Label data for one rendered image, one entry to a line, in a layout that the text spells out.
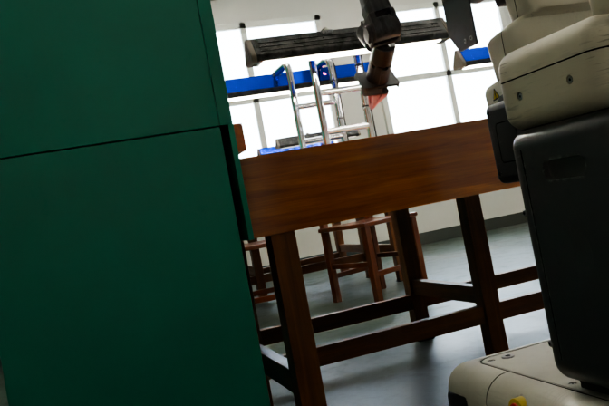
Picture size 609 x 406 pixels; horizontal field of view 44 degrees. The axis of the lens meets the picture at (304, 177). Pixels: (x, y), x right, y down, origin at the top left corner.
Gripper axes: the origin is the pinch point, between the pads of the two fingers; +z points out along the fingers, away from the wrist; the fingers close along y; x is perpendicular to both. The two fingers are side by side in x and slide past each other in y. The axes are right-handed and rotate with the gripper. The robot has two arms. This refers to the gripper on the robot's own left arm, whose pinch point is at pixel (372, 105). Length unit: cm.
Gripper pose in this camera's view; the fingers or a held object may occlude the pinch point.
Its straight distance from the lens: 199.6
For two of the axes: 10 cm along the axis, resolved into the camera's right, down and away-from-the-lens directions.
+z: -1.0, 7.0, 7.0
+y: -9.4, 1.7, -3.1
